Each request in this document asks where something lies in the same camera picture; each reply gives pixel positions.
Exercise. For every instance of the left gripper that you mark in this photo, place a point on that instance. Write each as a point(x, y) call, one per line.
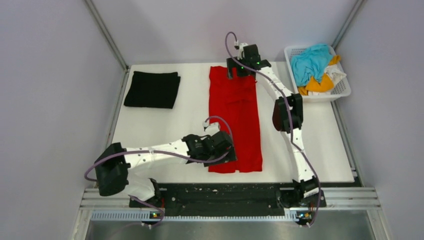
point(230, 156)

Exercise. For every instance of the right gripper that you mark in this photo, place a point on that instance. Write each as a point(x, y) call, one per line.
point(231, 63)

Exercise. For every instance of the red t shirt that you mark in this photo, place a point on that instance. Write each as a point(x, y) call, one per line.
point(234, 101)

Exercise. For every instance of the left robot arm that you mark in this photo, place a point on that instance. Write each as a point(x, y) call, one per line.
point(114, 166)

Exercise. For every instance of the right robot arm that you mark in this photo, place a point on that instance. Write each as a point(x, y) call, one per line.
point(287, 118)

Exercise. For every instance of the folded black t shirt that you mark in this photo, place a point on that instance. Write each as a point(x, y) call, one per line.
point(153, 90)

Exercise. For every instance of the light blue t shirt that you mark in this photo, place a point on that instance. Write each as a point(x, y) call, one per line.
point(310, 63)

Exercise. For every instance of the orange t shirt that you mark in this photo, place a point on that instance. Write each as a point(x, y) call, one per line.
point(335, 60)

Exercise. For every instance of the white plastic laundry basket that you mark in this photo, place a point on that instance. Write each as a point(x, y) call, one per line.
point(342, 89)

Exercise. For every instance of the white t shirt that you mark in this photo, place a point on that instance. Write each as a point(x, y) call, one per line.
point(331, 77)

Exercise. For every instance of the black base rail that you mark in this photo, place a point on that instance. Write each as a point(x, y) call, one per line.
point(232, 199)

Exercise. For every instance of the aluminium frame rail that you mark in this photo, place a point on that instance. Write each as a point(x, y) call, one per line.
point(336, 199)

